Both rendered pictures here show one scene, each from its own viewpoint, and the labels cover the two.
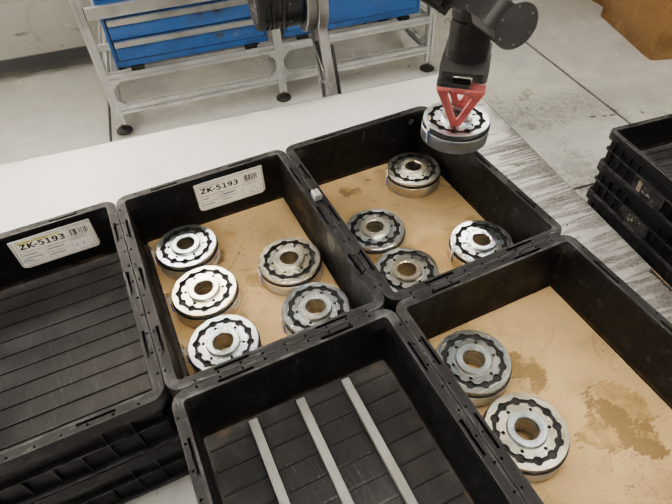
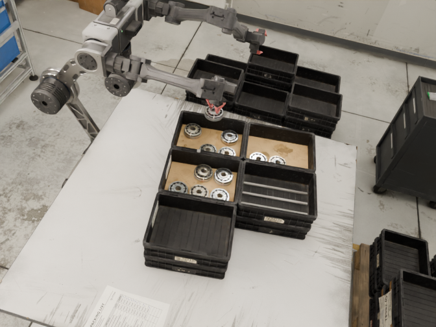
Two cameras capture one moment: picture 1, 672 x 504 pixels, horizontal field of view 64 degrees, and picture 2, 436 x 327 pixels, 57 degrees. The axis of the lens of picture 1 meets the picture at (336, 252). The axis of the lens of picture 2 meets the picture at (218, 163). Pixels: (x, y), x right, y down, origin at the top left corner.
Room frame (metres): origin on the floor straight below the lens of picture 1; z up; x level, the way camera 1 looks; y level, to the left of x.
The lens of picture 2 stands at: (-0.01, 1.30, 2.55)
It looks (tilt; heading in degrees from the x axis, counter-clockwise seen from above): 50 degrees down; 293
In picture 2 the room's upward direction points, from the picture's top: 10 degrees clockwise
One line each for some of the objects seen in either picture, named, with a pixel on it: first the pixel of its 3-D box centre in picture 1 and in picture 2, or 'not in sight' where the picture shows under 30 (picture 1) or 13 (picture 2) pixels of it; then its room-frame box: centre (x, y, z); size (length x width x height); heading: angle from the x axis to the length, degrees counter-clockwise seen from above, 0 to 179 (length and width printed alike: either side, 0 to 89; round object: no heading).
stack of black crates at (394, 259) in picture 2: not in sight; (398, 268); (-0.65, -0.40, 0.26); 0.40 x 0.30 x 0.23; 105
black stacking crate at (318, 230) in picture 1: (243, 273); (201, 181); (0.56, 0.15, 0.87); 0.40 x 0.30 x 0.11; 23
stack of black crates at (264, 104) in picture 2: not in sight; (258, 113); (0.73, -1.11, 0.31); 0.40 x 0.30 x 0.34; 15
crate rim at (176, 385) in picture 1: (238, 250); (202, 175); (0.56, 0.15, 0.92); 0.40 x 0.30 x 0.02; 23
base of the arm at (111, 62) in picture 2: not in sight; (115, 63); (1.01, 0.21, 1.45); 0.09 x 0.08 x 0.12; 105
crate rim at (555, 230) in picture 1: (410, 190); (210, 134); (0.68, -0.13, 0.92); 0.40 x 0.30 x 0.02; 23
